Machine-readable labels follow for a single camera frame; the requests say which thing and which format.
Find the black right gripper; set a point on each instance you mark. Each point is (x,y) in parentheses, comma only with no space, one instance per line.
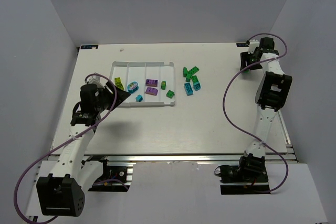
(247,60)

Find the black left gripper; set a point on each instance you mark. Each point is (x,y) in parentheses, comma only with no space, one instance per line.
(109,94)

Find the teal oval flower lego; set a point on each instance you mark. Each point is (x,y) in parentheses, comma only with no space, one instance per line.
(132,87)

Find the lime green lego brick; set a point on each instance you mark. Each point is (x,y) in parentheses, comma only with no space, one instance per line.
(117,81)

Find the teal small lego cube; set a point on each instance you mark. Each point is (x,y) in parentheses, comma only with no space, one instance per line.
(139,98)

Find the purple arch lego brick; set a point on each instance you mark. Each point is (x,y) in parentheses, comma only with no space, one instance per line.
(151,91)

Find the green lego piece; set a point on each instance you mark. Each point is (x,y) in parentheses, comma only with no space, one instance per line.
(163,85)

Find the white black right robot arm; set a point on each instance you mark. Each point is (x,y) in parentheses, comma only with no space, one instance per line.
(271,94)

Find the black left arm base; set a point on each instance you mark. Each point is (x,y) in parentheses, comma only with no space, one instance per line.
(116,176)

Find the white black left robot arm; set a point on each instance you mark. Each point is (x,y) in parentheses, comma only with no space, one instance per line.
(62,191)

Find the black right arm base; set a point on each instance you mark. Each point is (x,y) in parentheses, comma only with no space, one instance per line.
(249,177)

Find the black corner label right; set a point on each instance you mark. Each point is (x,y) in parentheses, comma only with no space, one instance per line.
(242,45)

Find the black corner label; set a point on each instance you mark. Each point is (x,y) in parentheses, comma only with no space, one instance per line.
(242,45)
(88,47)

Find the white divided sorting tray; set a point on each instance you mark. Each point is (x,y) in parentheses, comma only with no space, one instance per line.
(139,72)

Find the teal small lego brick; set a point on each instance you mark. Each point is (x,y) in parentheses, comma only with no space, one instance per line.
(197,86)

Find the black corner label left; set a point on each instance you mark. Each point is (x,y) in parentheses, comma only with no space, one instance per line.
(88,47)

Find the green slanted lego brick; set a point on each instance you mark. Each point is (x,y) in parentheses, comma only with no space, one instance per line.
(185,72)

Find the teal long lego brick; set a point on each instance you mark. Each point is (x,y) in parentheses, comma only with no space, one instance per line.
(188,89)

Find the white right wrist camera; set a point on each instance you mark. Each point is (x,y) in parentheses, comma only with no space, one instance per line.
(252,45)

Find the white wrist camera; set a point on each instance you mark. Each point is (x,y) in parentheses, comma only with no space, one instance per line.
(94,79)
(252,45)

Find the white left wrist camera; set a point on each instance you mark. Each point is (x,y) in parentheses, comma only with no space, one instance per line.
(94,79)

